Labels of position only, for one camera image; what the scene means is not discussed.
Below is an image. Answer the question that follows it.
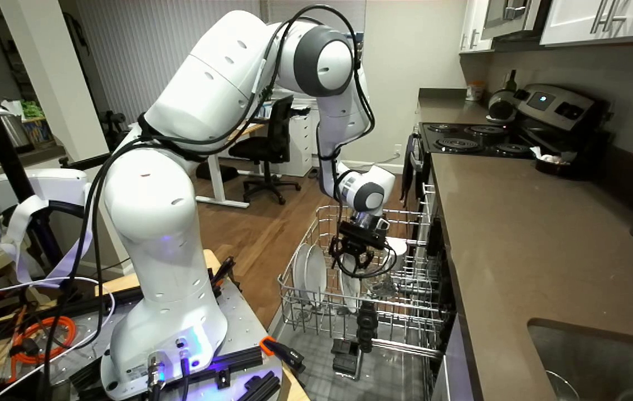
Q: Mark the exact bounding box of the dark bowl with paper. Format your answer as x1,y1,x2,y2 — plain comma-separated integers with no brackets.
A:
529,142,581,180

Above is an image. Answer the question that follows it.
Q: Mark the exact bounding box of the stainless black stove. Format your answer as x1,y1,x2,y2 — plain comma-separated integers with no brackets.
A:
402,83,611,203

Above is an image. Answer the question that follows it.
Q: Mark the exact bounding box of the white ceramic mug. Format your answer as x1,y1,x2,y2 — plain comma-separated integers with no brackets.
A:
386,234,410,261

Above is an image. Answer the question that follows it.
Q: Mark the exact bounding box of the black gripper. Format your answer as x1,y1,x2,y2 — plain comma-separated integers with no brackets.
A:
338,215,393,277

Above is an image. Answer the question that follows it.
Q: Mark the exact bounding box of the pale purple strap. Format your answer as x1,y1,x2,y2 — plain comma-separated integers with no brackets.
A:
0,194,99,292

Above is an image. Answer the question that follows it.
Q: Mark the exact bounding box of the black cutlery basket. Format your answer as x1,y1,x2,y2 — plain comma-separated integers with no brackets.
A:
329,298,381,378

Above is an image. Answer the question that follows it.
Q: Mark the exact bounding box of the black clamp bar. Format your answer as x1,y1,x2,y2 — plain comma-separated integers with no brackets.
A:
205,346,267,389
237,369,284,401

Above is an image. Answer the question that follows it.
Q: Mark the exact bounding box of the black office chair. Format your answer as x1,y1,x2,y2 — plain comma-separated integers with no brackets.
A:
227,94,315,208

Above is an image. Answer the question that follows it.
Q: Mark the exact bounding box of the white control box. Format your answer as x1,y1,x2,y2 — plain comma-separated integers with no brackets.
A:
0,168,99,218

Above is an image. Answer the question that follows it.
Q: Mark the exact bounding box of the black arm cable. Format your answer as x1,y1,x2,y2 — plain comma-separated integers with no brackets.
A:
39,5,402,401

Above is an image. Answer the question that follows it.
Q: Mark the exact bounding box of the white drawer unit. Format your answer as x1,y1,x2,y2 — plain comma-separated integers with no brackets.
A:
286,109,321,180

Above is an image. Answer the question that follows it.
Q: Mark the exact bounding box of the white wooden desk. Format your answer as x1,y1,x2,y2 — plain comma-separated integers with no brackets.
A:
191,121,273,211

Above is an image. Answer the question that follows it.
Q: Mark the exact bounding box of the steel kitchen sink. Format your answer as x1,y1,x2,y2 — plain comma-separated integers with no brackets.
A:
526,317,633,401

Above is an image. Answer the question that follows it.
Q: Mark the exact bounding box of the open dishwasher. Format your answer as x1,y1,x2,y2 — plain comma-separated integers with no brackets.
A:
265,175,461,401

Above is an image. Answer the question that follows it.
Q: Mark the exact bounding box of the wooden board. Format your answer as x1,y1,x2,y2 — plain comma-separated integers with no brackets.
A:
95,248,222,300

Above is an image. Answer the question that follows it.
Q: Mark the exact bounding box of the white narrow upper cabinet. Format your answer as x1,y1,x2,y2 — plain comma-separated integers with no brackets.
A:
456,0,495,55

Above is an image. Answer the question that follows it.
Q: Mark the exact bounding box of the wire dishwasher rack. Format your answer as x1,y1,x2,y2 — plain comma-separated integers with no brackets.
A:
277,183,456,358

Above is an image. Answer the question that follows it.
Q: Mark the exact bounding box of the white upper cabinet with handles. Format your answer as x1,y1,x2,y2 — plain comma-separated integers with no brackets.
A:
538,0,633,50

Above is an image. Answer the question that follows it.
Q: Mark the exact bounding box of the orange coiled cable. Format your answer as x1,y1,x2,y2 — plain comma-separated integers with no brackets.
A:
7,314,83,368

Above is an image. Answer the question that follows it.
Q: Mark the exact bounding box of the orange black clamp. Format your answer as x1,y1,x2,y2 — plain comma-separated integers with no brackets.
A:
258,335,307,374

